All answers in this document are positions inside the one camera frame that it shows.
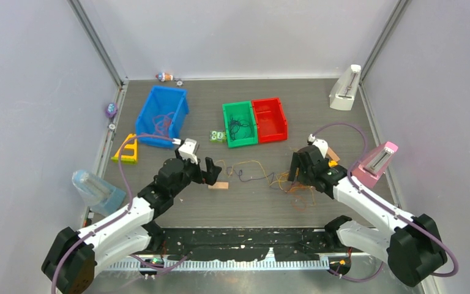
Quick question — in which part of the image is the green plastic bin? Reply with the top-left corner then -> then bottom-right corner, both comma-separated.
222,100 -> 258,148

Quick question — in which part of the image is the red plastic bin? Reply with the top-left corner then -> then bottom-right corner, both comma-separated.
251,97 -> 288,144

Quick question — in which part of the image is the small colourful figurine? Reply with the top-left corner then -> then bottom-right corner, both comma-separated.
155,72 -> 174,82

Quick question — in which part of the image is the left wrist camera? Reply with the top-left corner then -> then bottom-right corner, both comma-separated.
173,138 -> 199,165

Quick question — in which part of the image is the pink metronome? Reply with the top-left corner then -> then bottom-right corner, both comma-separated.
351,141 -> 398,189

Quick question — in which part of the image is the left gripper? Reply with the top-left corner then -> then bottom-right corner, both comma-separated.
171,148 -> 220,197

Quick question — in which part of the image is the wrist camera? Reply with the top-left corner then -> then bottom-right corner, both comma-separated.
307,134 -> 329,158
173,138 -> 199,165

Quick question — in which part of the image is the clear plastic container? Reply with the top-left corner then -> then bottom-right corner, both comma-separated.
72,170 -> 126,217

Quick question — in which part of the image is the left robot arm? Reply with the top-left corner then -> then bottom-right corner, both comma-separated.
41,156 -> 222,293

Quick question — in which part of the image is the dark cable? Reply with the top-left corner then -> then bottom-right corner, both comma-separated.
228,114 -> 256,141

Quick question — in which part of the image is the small wooden block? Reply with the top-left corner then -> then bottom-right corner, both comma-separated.
208,182 -> 229,190

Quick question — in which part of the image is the yellow triangle ladder toy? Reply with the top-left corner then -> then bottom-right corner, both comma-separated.
110,134 -> 138,165

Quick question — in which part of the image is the white metronome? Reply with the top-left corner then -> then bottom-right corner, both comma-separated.
329,64 -> 362,111

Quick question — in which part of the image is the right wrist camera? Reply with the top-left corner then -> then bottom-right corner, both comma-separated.
307,134 -> 329,158

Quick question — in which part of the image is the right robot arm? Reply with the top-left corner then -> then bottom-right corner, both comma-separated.
288,145 -> 450,287

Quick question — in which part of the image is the purple round toy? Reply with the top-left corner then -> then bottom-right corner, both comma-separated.
105,102 -> 118,119

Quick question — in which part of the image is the blue plastic bin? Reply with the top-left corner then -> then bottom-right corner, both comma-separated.
135,86 -> 189,149

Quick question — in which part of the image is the orange cable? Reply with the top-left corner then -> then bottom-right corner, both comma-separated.
285,183 -> 319,213

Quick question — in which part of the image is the green monster toy block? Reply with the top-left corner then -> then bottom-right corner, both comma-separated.
209,130 -> 227,143

